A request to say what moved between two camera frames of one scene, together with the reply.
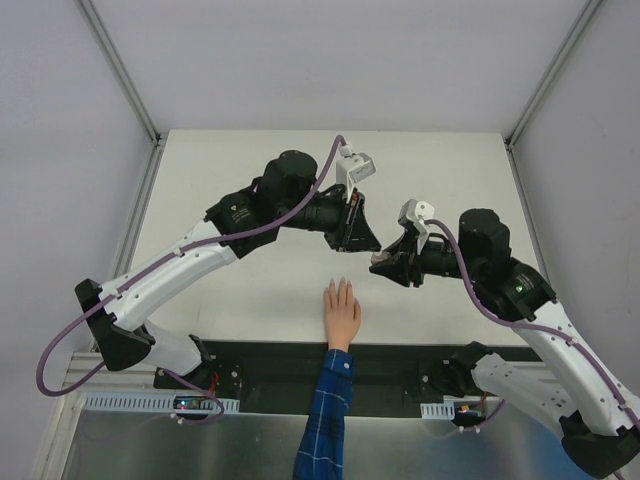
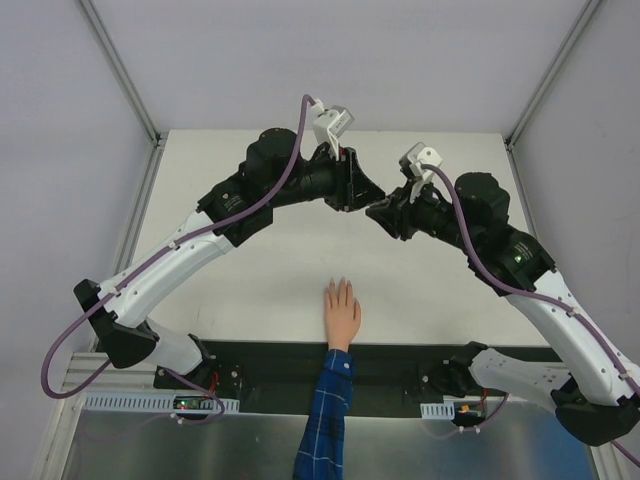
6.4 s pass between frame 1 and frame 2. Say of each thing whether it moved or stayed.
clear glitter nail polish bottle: moved
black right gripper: moved
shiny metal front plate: stayed
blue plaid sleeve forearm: stayed
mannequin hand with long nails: stayed
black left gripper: moved
